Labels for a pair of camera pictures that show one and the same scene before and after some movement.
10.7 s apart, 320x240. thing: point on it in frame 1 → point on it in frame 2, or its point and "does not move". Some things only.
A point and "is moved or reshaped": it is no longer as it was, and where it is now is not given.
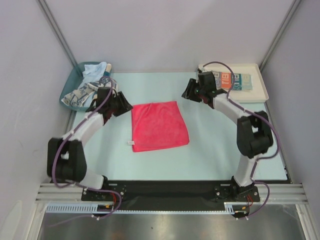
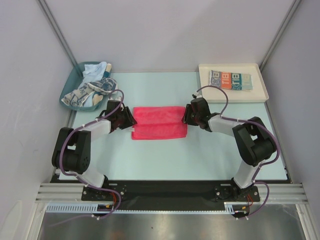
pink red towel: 157,126 is moved or reshaped
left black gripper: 125,106 → 130,120
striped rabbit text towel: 224,80 does not move
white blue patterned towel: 76,97 does not move
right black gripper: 192,89 → 189,114
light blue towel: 92,72 does not move
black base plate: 169,195 does not move
